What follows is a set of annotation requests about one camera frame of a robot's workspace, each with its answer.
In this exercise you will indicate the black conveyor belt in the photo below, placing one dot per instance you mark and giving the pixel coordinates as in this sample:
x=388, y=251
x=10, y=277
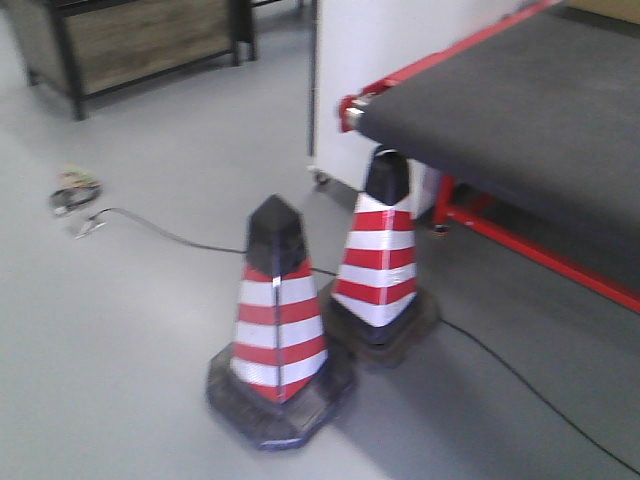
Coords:
x=525, y=110

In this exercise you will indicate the right red white traffic cone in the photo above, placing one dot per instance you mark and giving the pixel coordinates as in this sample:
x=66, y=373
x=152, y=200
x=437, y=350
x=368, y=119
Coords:
x=375, y=307

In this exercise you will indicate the red white traffic cone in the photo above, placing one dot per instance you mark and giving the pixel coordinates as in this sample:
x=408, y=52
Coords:
x=281, y=378
x=375, y=307

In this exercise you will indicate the left red white traffic cone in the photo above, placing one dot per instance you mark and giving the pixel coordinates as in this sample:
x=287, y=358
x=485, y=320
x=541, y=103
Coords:
x=281, y=378

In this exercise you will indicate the white panel on casters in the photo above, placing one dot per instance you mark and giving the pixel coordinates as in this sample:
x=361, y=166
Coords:
x=361, y=42

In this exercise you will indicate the wooden black-framed cabinet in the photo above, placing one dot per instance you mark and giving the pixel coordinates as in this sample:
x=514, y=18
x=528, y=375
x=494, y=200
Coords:
x=85, y=49

